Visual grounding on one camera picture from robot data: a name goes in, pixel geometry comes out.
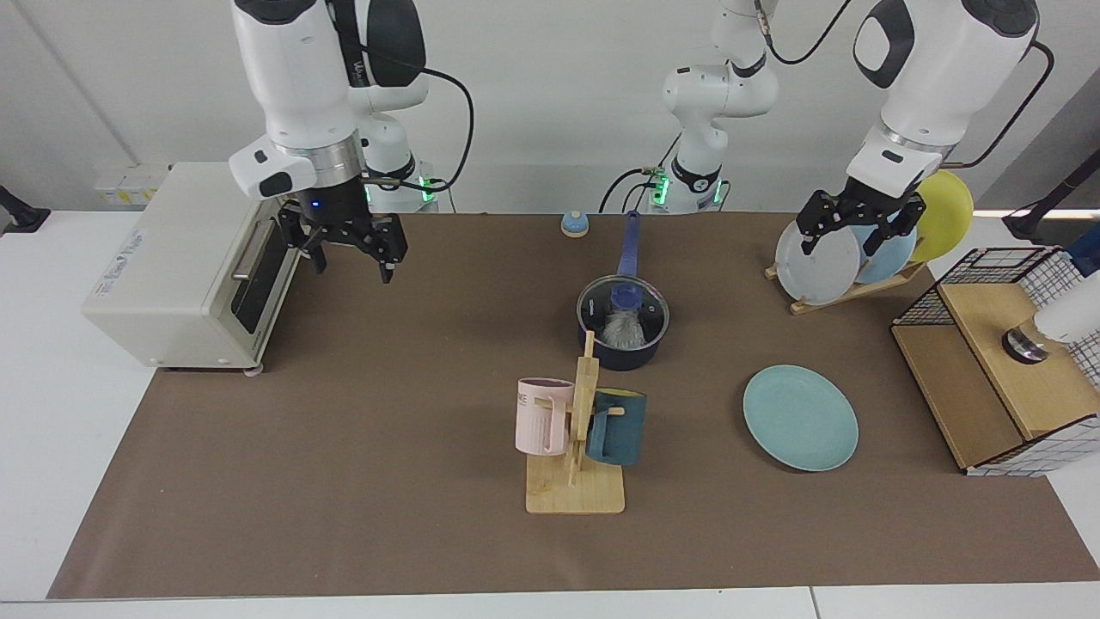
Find glass lid with blue knob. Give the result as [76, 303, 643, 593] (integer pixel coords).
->
[577, 275, 669, 352]

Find white vermicelli bundle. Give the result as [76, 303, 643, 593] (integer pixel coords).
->
[599, 311, 647, 349]

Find light blue plate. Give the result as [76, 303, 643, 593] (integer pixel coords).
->
[851, 225, 919, 285]

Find yellow plate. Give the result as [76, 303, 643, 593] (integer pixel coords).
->
[907, 169, 975, 263]

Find grey plate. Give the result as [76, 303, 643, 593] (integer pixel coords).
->
[775, 219, 862, 306]

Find wooden plate rack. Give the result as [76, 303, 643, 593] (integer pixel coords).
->
[765, 262, 929, 316]

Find green plate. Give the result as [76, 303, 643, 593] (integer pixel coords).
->
[742, 365, 859, 472]

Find black clamp stand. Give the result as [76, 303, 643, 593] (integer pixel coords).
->
[1004, 148, 1100, 242]
[0, 185, 51, 235]

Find pale toaster oven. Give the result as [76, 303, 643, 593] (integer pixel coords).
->
[82, 162, 302, 377]

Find brown table cloth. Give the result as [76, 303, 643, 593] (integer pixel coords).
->
[47, 211, 1100, 600]

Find pink cup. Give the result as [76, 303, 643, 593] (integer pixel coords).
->
[515, 377, 575, 457]

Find dark teal cup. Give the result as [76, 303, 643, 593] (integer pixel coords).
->
[586, 389, 647, 467]

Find wooden cup stand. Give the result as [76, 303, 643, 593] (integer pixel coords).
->
[525, 331, 626, 515]

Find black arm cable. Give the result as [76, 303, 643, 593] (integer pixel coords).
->
[327, 0, 476, 194]
[755, 0, 1056, 170]

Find white wall socket box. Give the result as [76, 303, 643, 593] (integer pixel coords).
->
[93, 163, 173, 207]

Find black pot with blue handle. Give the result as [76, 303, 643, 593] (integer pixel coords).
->
[576, 211, 671, 372]

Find white cylinder with silver ring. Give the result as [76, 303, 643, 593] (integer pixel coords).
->
[1001, 288, 1100, 366]

